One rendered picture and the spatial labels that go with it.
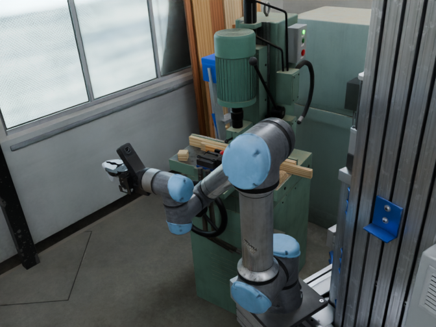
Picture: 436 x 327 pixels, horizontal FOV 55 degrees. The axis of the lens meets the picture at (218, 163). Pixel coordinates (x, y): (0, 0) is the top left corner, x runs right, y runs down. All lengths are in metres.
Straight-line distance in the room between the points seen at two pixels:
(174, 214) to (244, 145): 0.40
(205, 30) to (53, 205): 1.70
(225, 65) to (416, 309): 1.16
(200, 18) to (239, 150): 2.46
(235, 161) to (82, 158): 2.18
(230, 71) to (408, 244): 1.03
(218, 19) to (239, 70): 1.76
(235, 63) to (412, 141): 0.96
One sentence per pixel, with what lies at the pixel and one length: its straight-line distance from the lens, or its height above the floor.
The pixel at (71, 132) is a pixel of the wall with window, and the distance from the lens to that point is 2.95.
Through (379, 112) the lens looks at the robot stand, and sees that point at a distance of 1.04.
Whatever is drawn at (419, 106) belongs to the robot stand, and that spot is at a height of 1.53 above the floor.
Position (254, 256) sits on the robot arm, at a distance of 1.12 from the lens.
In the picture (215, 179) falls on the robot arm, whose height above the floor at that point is 1.23.
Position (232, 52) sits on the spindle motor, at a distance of 1.76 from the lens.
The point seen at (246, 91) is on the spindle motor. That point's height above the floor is 1.27.
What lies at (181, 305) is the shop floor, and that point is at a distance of 2.55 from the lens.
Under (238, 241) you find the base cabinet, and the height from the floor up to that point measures 0.54.
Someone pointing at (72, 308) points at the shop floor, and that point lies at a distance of 2.71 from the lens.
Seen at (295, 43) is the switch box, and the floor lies 1.41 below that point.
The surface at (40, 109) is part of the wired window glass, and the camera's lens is 2.90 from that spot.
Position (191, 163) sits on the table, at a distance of 2.03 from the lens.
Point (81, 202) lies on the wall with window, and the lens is 3.17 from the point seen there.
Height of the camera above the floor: 1.87
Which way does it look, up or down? 29 degrees down
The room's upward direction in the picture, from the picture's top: 3 degrees counter-clockwise
